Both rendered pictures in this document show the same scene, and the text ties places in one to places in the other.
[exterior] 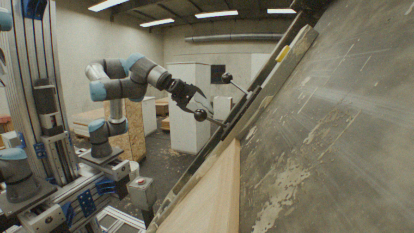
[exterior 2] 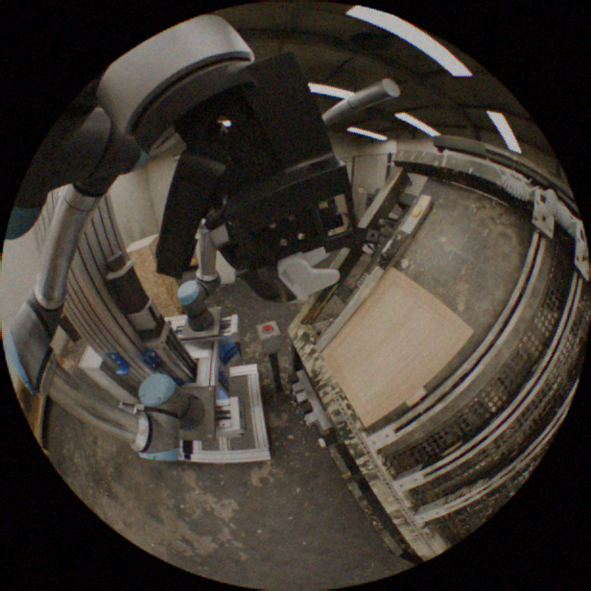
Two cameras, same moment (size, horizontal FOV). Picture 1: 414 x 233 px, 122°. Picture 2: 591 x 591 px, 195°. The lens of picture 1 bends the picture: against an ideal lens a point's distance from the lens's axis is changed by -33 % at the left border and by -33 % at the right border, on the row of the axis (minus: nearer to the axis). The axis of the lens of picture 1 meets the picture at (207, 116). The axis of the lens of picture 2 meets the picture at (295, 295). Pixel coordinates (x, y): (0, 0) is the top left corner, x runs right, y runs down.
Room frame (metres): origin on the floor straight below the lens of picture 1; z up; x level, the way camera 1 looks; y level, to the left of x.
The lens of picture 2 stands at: (0.16, 0.61, 1.68)
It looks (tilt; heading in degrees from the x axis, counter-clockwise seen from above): 38 degrees down; 328
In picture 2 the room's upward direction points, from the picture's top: straight up
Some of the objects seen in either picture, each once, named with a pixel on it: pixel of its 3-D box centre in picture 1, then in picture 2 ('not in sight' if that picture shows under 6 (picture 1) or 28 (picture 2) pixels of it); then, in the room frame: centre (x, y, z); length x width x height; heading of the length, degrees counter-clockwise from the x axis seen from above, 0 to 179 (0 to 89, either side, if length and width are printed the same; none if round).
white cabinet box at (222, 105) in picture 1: (223, 107); not in sight; (5.68, -0.56, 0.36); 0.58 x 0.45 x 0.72; 71
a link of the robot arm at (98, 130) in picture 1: (98, 130); (191, 296); (0.95, 0.73, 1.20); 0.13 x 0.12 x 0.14; 133
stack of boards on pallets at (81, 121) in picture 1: (118, 117); not in sight; (4.56, 2.67, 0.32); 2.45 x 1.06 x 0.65; 161
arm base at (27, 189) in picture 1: (21, 184); (180, 408); (0.47, 0.89, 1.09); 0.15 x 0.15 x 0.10
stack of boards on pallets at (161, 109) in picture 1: (169, 104); not in sight; (7.05, 1.62, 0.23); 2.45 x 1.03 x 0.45; 161
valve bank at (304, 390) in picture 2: not in sight; (307, 409); (0.35, 0.41, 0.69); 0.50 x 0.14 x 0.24; 170
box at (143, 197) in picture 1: (143, 193); (269, 339); (0.80, 0.40, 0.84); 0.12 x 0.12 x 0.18; 80
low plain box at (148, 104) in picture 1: (136, 117); not in sight; (3.95, 1.82, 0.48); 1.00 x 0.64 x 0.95; 161
